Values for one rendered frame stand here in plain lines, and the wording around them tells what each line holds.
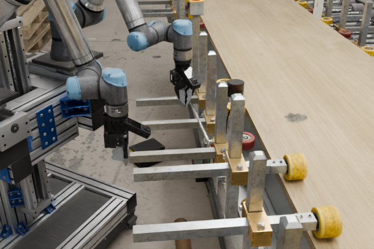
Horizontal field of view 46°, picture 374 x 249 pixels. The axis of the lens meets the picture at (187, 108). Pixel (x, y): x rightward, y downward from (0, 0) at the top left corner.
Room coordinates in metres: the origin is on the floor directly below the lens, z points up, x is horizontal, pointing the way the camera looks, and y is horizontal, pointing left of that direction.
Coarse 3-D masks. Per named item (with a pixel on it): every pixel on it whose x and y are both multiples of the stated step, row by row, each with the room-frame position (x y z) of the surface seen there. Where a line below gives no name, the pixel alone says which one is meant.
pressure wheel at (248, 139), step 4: (244, 132) 1.39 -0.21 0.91; (248, 132) 1.39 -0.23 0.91; (244, 136) 1.35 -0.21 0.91; (248, 136) 1.36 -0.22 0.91; (252, 136) 1.36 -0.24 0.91; (244, 140) 1.33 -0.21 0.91; (248, 140) 1.33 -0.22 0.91; (252, 140) 1.33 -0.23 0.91; (244, 144) 1.32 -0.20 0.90; (248, 144) 1.32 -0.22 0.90; (252, 144) 1.33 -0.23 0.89; (244, 148) 1.32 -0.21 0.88; (248, 148) 1.32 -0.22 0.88
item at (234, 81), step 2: (230, 80) 1.41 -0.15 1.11; (232, 80) 1.41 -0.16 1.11; (234, 80) 1.41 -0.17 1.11; (236, 80) 1.41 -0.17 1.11; (238, 80) 1.41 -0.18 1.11; (240, 80) 1.41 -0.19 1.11; (228, 82) 1.39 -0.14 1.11; (230, 82) 1.39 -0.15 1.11; (232, 82) 1.39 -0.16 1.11; (234, 82) 1.39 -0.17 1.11; (236, 82) 1.39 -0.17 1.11; (238, 82) 1.39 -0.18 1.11; (240, 82) 1.39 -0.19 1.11; (242, 82) 1.39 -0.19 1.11; (232, 84) 1.37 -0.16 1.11; (234, 84) 1.37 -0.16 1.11; (236, 84) 1.37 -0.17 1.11; (238, 84) 1.37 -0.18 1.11; (240, 84) 1.37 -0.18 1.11; (228, 112) 1.39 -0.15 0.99; (228, 114) 1.39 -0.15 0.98; (228, 116) 1.39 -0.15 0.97; (226, 126) 1.39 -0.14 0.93; (226, 128) 1.39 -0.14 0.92; (226, 130) 1.39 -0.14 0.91; (226, 132) 1.39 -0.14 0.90
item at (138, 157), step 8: (136, 152) 1.32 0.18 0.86; (144, 152) 1.32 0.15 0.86; (152, 152) 1.32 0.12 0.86; (160, 152) 1.32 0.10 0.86; (168, 152) 1.32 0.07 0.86; (176, 152) 1.32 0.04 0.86; (184, 152) 1.32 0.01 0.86; (192, 152) 1.32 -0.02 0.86; (200, 152) 1.33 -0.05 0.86; (208, 152) 1.33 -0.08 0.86; (248, 152) 1.34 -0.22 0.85; (136, 160) 1.30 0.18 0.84; (144, 160) 1.31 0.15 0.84; (152, 160) 1.31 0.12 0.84; (160, 160) 1.31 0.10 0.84; (168, 160) 1.31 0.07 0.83; (176, 160) 1.32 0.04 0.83
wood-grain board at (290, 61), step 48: (240, 0) 3.52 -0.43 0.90; (288, 0) 3.52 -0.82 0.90; (240, 48) 2.34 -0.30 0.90; (288, 48) 2.34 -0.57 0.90; (336, 48) 2.34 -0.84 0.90; (288, 96) 1.71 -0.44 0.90; (336, 96) 1.71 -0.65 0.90; (288, 144) 1.32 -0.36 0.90; (336, 144) 1.32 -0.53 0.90; (288, 192) 1.04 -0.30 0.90; (336, 192) 1.04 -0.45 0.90; (336, 240) 0.85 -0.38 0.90
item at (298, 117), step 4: (284, 116) 1.52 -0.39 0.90; (288, 116) 1.51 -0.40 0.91; (292, 116) 1.51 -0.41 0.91; (296, 116) 1.50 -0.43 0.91; (300, 116) 1.50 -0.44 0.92; (304, 116) 1.51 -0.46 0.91; (288, 120) 1.49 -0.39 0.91; (292, 120) 1.48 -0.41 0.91; (296, 120) 1.48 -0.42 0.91; (300, 120) 1.49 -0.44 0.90
